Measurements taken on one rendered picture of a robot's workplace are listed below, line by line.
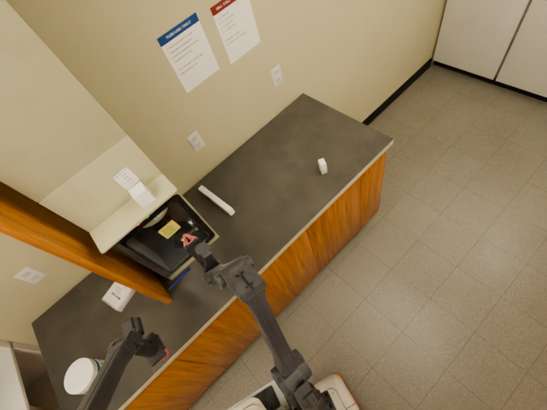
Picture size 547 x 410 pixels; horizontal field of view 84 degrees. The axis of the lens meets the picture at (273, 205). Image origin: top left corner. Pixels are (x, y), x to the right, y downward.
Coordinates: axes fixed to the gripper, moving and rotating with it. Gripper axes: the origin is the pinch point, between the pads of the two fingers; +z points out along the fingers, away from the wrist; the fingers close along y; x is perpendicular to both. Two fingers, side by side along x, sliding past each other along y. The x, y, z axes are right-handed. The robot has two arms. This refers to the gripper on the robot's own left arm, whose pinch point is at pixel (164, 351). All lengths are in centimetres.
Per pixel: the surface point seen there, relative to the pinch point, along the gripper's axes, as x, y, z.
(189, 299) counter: -15.4, 18.0, 16.0
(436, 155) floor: -229, 5, 110
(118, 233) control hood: -22, 23, -41
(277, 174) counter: -93, 38, 16
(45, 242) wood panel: -9, 24, -56
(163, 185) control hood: -43, 27, -41
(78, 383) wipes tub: 34.2, 16.8, 1.0
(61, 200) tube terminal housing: -18, 33, -57
